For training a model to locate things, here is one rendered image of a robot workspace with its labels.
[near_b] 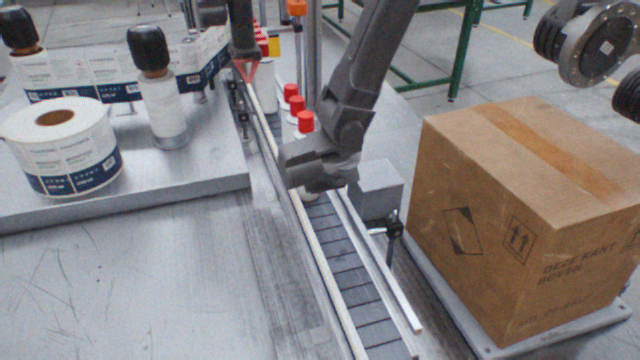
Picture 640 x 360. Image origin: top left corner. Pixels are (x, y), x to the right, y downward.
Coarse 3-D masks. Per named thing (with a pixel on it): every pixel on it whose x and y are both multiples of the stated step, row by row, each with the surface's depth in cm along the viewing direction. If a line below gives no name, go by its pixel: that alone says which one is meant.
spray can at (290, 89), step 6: (288, 84) 92; (294, 84) 92; (288, 90) 91; (294, 90) 91; (288, 96) 91; (282, 102) 94; (288, 102) 92; (282, 108) 93; (288, 108) 92; (282, 114) 94; (282, 120) 95; (282, 126) 96; (282, 132) 98
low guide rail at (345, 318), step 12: (252, 96) 125; (264, 120) 114; (276, 144) 105; (276, 156) 100; (300, 204) 86; (300, 216) 84; (312, 228) 81; (312, 240) 78; (324, 264) 74; (324, 276) 73; (336, 288) 70; (336, 300) 68; (348, 324) 64; (348, 336) 64; (360, 348) 61
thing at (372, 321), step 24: (288, 192) 95; (312, 216) 89; (336, 216) 89; (336, 240) 83; (336, 264) 78; (360, 264) 78; (360, 288) 74; (336, 312) 71; (360, 312) 70; (384, 312) 70; (360, 336) 67; (384, 336) 67
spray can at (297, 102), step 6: (294, 96) 88; (300, 96) 88; (294, 102) 86; (300, 102) 86; (294, 108) 87; (300, 108) 87; (288, 114) 90; (294, 114) 87; (288, 120) 88; (294, 120) 88; (288, 126) 89; (294, 126) 88; (288, 132) 90; (288, 138) 91
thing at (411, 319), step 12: (276, 72) 127; (336, 192) 84; (348, 204) 79; (360, 228) 74; (372, 240) 72; (372, 252) 70; (384, 264) 68; (384, 276) 66; (396, 288) 64; (396, 300) 63; (408, 312) 61; (408, 324) 60; (420, 324) 59
